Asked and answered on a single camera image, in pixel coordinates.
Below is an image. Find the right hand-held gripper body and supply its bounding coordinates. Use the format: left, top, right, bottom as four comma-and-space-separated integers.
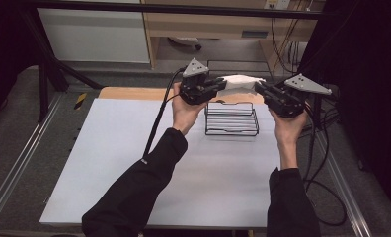
266, 73, 333, 119

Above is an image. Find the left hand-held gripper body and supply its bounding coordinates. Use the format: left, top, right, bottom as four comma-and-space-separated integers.
179, 57, 215, 106

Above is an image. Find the white cloth red stitching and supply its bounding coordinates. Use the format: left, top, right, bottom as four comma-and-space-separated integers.
217, 74, 267, 97

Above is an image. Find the black wire basket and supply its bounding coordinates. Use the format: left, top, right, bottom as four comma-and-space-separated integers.
203, 101, 261, 137

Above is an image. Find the person's right hand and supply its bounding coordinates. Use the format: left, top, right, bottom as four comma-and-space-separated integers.
268, 109, 308, 144

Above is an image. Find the person's left hand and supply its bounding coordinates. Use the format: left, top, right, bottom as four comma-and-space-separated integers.
171, 82, 208, 136

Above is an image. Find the grey chair base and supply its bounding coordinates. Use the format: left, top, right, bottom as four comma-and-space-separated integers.
168, 36, 203, 51

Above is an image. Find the wooden desk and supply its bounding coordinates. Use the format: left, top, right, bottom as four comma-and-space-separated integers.
140, 0, 326, 71

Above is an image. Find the wooden board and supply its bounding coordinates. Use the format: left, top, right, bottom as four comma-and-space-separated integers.
98, 86, 266, 106

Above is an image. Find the black curtain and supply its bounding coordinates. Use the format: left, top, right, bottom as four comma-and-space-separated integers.
298, 0, 391, 213
0, 0, 41, 124

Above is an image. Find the white power strip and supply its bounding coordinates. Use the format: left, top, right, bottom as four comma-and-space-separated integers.
264, 0, 292, 11

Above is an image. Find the yellow black tape strip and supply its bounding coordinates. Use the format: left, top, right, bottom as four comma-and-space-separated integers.
73, 92, 88, 111

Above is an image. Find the white cabinet panel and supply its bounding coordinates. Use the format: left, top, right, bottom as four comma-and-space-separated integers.
37, 8, 151, 64

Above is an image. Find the hanging cables bundle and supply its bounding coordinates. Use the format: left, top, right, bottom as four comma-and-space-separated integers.
270, 14, 304, 75

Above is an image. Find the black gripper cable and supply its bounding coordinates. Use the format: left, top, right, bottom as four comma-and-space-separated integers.
142, 67, 188, 158

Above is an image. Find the aluminium rail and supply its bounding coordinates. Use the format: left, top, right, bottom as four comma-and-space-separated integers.
314, 131, 373, 237
0, 93, 65, 229

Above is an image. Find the black looped cable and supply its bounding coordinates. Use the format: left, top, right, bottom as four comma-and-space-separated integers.
301, 98, 349, 227

